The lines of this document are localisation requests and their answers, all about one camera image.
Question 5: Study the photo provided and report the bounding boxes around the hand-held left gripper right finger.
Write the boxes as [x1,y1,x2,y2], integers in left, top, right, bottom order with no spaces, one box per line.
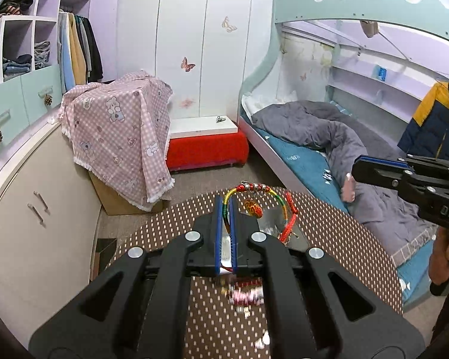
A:
[230,209,425,359]

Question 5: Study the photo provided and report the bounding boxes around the rainbow braided cord bracelet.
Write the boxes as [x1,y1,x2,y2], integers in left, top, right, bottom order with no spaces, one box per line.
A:
[222,181,300,244]

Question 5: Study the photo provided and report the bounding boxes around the white board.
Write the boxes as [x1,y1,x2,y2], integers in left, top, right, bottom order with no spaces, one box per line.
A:
[169,115,240,140]

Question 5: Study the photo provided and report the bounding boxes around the narrow teal drawer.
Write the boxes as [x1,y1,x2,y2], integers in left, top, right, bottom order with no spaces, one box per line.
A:
[20,63,64,125]

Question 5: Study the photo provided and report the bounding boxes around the white pillow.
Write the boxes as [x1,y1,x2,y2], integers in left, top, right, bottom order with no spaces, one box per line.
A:
[243,92,281,115]

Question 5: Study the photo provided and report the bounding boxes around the beige hanging garment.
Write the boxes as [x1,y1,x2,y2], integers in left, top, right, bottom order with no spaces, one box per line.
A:
[68,13,87,86]

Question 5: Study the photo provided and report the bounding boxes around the white wall shelf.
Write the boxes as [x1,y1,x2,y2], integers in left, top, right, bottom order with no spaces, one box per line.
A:
[327,45,435,120]

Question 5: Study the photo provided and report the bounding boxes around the dark hanging coats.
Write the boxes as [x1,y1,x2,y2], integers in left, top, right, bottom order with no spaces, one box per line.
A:
[77,15,103,83]

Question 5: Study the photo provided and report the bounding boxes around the grey duvet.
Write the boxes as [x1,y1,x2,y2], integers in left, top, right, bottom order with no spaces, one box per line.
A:
[251,100,440,266]

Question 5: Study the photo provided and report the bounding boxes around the pile of dark clothes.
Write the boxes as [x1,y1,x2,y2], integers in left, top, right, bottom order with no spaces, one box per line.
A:
[0,0,34,16]

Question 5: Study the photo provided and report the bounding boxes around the cardboard box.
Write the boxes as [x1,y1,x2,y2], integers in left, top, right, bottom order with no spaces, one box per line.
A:
[89,172,163,215]

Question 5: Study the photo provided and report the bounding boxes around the teal bunk bed frame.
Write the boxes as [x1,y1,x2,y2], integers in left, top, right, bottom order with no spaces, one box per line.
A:
[237,0,449,307]

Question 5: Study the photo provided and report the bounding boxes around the white wardrobe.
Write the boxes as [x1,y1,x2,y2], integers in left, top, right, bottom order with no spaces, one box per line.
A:
[116,0,296,120]

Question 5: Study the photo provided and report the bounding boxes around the light blue hanging garment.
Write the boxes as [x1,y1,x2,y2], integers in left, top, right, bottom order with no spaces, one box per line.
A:
[58,12,76,92]

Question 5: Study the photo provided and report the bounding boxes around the wide teal drawer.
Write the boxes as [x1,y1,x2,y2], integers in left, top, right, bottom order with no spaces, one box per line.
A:
[0,82,27,171]

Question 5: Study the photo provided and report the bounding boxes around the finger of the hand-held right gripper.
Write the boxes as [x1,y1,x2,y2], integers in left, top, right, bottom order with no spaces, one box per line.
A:
[352,162,408,195]
[357,155,410,167]

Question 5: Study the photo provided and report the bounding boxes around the brown polka dot tablecloth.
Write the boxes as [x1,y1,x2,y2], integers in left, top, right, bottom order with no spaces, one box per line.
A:
[110,189,403,359]

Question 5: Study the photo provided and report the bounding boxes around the pile of bead bracelets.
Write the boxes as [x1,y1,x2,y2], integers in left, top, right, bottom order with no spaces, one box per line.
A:
[224,284,268,307]

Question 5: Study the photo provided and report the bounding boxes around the yellow and navy jacket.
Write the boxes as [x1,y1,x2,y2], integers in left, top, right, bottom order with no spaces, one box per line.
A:
[397,80,449,161]

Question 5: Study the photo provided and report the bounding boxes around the person's right hand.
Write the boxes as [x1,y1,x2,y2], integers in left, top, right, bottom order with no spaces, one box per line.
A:
[430,228,449,287]

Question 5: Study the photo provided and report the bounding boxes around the folded light jeans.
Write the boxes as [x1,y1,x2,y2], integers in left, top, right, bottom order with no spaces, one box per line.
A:
[34,41,52,69]

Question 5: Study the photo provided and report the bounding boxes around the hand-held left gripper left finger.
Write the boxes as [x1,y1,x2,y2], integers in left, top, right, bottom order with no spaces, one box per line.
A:
[28,194,225,359]

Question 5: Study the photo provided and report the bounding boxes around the white stepped shelf cabinet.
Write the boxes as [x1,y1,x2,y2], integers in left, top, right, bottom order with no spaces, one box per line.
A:
[0,0,98,189]

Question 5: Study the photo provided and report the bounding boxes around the red ottoman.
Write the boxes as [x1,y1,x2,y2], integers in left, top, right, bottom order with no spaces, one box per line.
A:
[166,131,249,173]

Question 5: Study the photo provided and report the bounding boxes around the pink checked bear cloth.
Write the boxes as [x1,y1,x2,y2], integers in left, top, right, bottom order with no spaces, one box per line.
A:
[58,70,176,212]

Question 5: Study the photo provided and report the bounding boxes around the teal bedsheet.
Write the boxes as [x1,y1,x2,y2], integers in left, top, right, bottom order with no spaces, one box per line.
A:
[252,125,435,303]

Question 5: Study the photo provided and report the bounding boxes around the beige low cabinet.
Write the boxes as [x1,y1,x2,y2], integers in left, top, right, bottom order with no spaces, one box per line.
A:
[0,121,101,322]

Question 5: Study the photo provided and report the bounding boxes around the beige hanging cloth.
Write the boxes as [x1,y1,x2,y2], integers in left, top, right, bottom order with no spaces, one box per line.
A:
[360,19,379,38]

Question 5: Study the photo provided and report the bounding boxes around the folded jeans stack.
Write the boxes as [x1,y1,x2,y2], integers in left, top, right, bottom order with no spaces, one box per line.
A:
[2,54,34,75]

